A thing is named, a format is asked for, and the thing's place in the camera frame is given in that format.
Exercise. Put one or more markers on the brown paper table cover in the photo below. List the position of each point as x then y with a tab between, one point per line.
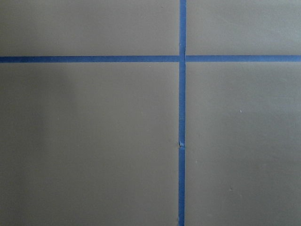
150	112

